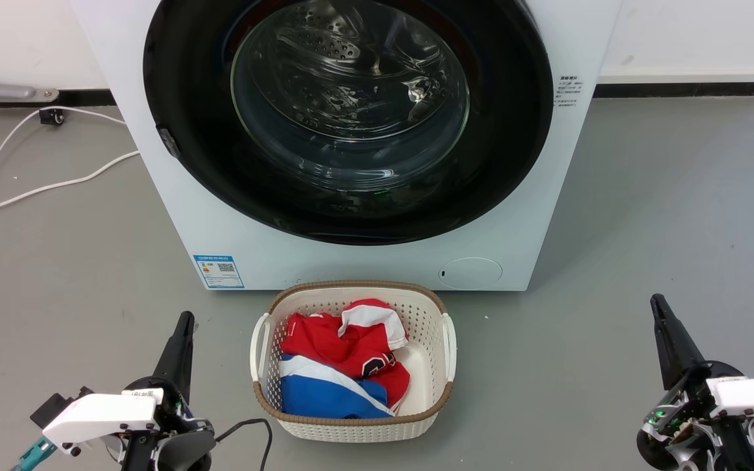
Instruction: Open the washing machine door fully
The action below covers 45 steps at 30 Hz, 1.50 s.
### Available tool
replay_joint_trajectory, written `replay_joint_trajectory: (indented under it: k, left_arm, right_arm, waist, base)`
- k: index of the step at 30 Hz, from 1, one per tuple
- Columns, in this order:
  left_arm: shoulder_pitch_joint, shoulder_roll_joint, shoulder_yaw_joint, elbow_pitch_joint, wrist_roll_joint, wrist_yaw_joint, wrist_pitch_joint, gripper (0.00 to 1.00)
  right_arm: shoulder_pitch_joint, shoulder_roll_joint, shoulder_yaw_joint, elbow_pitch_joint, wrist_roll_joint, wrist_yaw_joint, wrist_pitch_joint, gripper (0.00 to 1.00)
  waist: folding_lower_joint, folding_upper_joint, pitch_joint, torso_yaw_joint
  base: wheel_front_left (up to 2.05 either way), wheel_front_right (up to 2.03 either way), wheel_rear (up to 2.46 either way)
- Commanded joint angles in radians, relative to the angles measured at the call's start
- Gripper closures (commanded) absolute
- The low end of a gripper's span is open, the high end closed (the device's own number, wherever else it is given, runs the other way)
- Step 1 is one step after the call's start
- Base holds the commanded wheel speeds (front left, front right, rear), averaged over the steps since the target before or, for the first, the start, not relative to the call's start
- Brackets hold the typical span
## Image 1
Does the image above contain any steel washer drum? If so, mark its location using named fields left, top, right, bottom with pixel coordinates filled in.
left=232, top=0, right=471, bottom=192

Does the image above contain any left gripper body black round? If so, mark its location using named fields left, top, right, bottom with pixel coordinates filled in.
left=120, top=375, right=218, bottom=471

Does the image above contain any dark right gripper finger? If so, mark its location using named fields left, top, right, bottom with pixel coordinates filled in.
left=656, top=294, right=707, bottom=374
left=650, top=294, right=685, bottom=392

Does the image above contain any round white filter cover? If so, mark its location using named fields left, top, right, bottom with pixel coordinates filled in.
left=438, top=256, right=504, bottom=290

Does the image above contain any blue and white garment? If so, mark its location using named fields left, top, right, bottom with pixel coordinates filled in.
left=278, top=354, right=396, bottom=420

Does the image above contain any cream perforated laundry basket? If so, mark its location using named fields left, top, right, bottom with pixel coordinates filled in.
left=249, top=281, right=458, bottom=444

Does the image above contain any round black glass washer door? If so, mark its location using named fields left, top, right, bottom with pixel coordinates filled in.
left=143, top=0, right=554, bottom=247

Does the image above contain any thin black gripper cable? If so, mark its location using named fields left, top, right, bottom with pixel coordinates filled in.
left=213, top=419, right=274, bottom=471

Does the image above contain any teal connector piece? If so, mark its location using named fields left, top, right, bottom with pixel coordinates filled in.
left=12, top=437, right=58, bottom=471

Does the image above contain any right gripper body black round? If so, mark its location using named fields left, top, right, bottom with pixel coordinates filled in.
left=636, top=359, right=754, bottom=471

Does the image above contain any red and white garment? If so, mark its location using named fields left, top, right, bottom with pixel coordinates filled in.
left=279, top=298, right=412, bottom=411

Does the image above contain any blue energy label sticker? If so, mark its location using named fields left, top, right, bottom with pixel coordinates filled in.
left=192, top=254, right=245, bottom=290

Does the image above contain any white front-load washing machine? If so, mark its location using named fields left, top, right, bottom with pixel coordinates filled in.
left=68, top=0, right=624, bottom=292

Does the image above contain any black baseboard strip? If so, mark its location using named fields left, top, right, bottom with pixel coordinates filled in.
left=0, top=88, right=117, bottom=108
left=592, top=81, right=754, bottom=99

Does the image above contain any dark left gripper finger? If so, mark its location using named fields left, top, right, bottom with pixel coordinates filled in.
left=153, top=311, right=188, bottom=393
left=177, top=311, right=196, bottom=405

